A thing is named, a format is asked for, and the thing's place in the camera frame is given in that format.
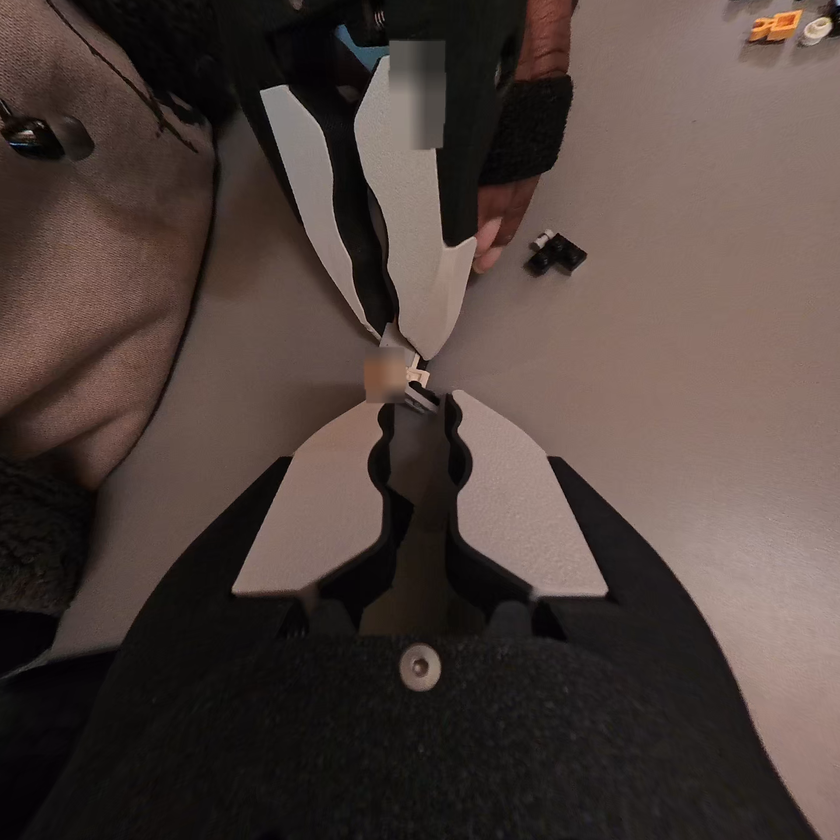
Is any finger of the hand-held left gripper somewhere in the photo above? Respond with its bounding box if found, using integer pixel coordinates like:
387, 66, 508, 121
259, 84, 383, 343
354, 56, 479, 361

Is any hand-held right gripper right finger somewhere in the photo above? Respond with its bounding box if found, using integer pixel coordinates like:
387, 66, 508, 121
445, 390, 608, 601

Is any black angled lego piece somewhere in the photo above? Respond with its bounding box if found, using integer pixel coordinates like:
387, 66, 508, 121
525, 230, 588, 277

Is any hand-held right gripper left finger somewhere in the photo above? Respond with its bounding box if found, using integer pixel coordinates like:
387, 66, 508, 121
233, 402, 414, 608

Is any pile of small lego pieces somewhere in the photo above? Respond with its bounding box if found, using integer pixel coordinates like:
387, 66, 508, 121
725, 0, 840, 47

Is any beige sweatshirt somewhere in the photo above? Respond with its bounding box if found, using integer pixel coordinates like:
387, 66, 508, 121
0, 0, 221, 490

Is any small lego subassembly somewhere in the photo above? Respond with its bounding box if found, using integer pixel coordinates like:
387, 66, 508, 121
403, 354, 441, 414

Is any person's left hand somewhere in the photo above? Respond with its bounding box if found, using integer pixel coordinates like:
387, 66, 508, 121
472, 0, 580, 275

